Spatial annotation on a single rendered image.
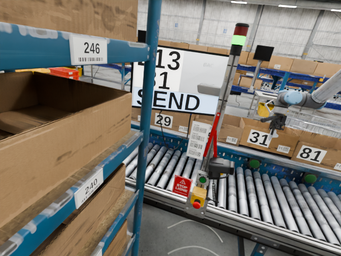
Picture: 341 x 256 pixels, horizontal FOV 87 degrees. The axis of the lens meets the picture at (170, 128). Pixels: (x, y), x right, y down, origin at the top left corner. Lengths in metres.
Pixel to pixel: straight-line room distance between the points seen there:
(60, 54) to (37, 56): 0.02
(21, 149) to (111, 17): 0.22
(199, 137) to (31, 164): 0.73
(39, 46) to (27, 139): 0.11
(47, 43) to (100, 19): 0.12
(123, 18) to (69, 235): 0.39
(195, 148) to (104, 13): 0.73
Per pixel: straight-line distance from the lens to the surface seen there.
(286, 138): 1.61
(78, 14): 0.28
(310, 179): 1.70
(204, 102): 0.93
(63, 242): 0.41
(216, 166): 0.88
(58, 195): 0.31
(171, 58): 0.89
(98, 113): 0.34
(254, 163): 1.56
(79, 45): 0.24
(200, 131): 0.87
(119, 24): 0.36
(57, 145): 0.29
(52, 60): 0.22
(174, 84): 0.89
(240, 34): 0.80
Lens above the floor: 1.54
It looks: 24 degrees down
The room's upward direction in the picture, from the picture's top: 8 degrees clockwise
